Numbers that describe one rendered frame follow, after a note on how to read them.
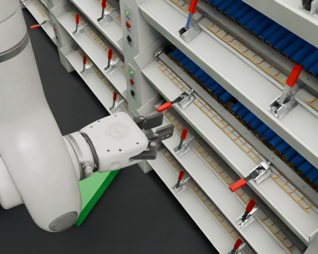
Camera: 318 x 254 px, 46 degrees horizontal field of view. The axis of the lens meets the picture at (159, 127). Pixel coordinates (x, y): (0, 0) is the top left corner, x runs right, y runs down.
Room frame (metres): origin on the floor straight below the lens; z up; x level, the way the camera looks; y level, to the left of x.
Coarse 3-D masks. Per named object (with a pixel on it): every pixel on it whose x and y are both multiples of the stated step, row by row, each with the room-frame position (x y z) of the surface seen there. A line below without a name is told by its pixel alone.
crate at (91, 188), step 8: (120, 168) 0.85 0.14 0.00; (96, 176) 0.81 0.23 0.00; (104, 176) 0.81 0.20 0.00; (112, 176) 0.80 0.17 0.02; (80, 184) 0.77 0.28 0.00; (88, 184) 0.77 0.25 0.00; (96, 184) 0.77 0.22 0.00; (104, 184) 0.76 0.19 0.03; (80, 192) 0.74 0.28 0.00; (88, 192) 0.74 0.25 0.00; (96, 192) 0.71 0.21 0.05; (88, 200) 0.68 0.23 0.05; (96, 200) 0.71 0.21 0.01; (88, 208) 0.67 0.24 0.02; (80, 216) 0.63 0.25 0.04
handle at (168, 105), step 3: (180, 96) 0.68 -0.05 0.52; (177, 99) 0.68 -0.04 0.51; (180, 99) 0.68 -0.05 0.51; (168, 102) 0.66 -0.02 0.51; (171, 102) 0.67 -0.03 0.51; (174, 102) 0.67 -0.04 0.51; (177, 102) 0.67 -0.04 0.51; (162, 105) 0.65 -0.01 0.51; (165, 105) 0.65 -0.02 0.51; (168, 105) 0.65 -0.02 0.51; (171, 105) 0.66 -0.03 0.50; (156, 108) 0.65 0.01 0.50; (159, 108) 0.64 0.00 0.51; (162, 108) 0.64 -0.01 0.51; (165, 108) 0.65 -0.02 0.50; (159, 111) 0.64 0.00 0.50
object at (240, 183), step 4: (256, 172) 0.46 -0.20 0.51; (248, 176) 0.45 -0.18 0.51; (252, 176) 0.45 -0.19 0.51; (240, 180) 0.44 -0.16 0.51; (244, 180) 0.44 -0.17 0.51; (248, 180) 0.44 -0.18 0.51; (232, 184) 0.43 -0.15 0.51; (236, 184) 0.43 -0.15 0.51; (240, 184) 0.43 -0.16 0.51; (244, 184) 0.43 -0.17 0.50; (232, 188) 0.42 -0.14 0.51; (236, 188) 0.42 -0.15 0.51; (232, 192) 0.41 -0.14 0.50
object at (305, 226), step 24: (168, 48) 0.85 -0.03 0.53; (144, 72) 0.81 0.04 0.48; (168, 72) 0.79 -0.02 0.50; (168, 96) 0.72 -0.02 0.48; (192, 120) 0.63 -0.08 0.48; (216, 120) 0.61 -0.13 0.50; (240, 120) 0.60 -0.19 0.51; (216, 144) 0.55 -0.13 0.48; (240, 144) 0.54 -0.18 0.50; (264, 144) 0.53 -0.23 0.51; (240, 168) 0.49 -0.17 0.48; (264, 192) 0.43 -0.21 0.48; (288, 216) 0.37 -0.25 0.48; (312, 216) 0.36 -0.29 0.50
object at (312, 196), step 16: (176, 64) 0.79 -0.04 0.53; (192, 80) 0.72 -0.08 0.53; (208, 96) 0.66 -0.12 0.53; (224, 112) 0.61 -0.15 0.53; (240, 128) 0.56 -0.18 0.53; (256, 144) 0.52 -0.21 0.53; (272, 160) 0.47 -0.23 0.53; (272, 176) 0.45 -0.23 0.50; (288, 176) 0.43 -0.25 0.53; (288, 192) 0.41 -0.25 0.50; (304, 192) 0.40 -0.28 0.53; (304, 208) 0.38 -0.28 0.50
